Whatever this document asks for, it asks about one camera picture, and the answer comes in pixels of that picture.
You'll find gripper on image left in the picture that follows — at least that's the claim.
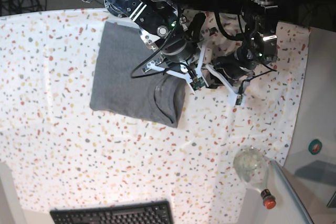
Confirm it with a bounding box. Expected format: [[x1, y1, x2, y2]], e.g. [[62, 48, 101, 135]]
[[157, 35, 200, 72]]

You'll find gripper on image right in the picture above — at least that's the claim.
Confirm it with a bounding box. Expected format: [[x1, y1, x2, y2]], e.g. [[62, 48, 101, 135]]
[[210, 50, 259, 86]]

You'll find grey t-shirt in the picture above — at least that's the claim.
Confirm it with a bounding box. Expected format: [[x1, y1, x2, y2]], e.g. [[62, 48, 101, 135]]
[[90, 22, 186, 128]]

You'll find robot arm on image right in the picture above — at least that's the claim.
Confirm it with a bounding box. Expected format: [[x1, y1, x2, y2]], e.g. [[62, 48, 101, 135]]
[[212, 0, 278, 86]]

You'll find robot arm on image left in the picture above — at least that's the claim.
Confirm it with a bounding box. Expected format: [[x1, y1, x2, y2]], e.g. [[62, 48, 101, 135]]
[[82, 0, 197, 63]]

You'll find clear glass bottle red cap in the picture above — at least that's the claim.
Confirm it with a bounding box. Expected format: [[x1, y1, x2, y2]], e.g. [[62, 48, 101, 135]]
[[233, 146, 276, 210]]

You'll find green tape roll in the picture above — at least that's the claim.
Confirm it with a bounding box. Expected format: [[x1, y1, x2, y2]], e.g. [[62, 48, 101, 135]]
[[308, 139, 322, 155]]

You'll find terrazzo patterned tablecloth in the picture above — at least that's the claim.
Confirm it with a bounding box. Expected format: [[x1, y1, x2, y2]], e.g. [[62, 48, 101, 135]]
[[1, 9, 310, 223]]

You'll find black computer keyboard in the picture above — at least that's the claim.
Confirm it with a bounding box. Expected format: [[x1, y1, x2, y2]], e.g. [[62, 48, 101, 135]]
[[49, 200, 174, 224]]

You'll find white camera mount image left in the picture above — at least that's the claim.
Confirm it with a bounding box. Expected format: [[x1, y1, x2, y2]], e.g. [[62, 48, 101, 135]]
[[141, 28, 218, 95]]

